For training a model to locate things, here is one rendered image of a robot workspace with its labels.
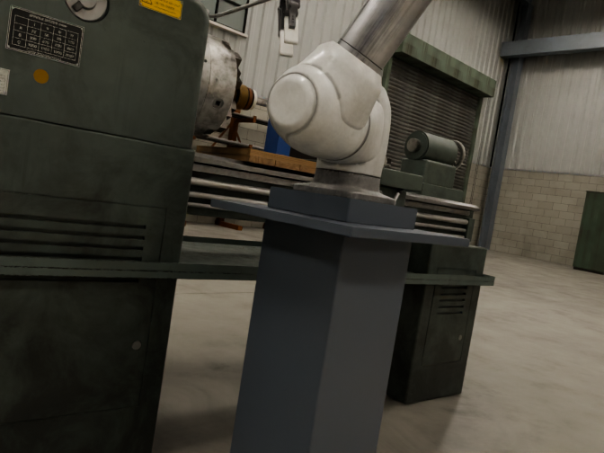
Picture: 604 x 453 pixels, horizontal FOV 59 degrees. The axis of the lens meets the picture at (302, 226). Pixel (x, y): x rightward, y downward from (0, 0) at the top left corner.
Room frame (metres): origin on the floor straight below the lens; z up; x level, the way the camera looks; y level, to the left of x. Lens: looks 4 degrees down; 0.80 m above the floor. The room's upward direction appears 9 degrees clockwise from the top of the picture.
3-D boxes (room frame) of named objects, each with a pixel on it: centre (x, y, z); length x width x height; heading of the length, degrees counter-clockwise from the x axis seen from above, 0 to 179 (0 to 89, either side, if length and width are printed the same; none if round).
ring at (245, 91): (1.78, 0.28, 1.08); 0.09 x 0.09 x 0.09; 39
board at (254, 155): (1.86, 0.19, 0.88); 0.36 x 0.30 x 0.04; 39
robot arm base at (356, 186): (1.26, -0.10, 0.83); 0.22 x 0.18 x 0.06; 135
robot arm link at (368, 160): (1.24, -0.08, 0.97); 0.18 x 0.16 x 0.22; 152
